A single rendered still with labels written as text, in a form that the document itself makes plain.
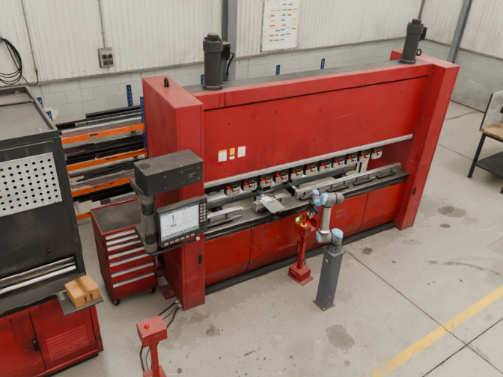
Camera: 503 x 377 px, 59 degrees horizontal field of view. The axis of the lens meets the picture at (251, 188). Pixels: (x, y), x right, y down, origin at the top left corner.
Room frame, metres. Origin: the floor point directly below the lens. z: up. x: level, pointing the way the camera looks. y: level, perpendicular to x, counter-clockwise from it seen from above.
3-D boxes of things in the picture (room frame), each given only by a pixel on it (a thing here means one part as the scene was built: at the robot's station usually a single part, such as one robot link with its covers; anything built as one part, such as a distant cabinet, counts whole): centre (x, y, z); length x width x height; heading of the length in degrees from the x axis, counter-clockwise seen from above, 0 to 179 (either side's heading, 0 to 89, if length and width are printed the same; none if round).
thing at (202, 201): (3.04, 0.58, 1.42); 0.45 x 0.12 x 0.36; 127
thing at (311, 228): (4.00, -0.63, 0.75); 0.20 x 0.16 x 0.18; 135
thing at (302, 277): (3.98, -0.65, 0.06); 0.25 x 0.20 x 0.12; 45
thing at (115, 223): (3.63, 1.30, 0.50); 0.50 x 0.50 x 1.00; 32
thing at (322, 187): (4.78, -1.23, 0.92); 1.67 x 0.06 x 0.10; 122
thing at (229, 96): (4.45, -0.72, 2.23); 3.00 x 0.10 x 0.14; 122
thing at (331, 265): (3.57, -0.88, 0.39); 0.18 x 0.18 x 0.77; 35
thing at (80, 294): (2.50, 1.31, 1.04); 0.30 x 0.26 x 0.12; 125
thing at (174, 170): (3.07, 0.67, 1.53); 0.51 x 0.25 x 0.85; 127
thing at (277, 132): (4.46, -0.71, 1.74); 3.00 x 0.08 x 0.80; 122
